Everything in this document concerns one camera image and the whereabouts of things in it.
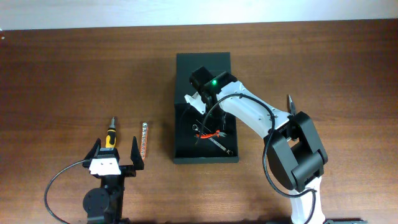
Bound orange bit holder strip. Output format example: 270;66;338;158
140;122;148;160

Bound left black cable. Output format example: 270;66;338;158
44;159;86;224

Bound yellow black screwdriver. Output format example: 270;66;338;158
105;117;116;148

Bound black open gift box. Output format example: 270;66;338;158
174;52;239;164

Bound black cable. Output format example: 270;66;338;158
194;93;317;224
44;159;86;224

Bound right black cable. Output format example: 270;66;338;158
194;93;317;224

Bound orange black long-nose pliers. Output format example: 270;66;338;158
287;95;297;116

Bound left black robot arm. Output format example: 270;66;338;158
83;138;144;223

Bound silver ring wrench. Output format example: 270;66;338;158
192;124;234;156

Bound small red cutting pliers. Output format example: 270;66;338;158
196;130;226;139

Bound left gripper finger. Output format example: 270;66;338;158
84;138;101;160
130;136;144;167

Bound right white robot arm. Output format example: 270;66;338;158
185;67;328;223

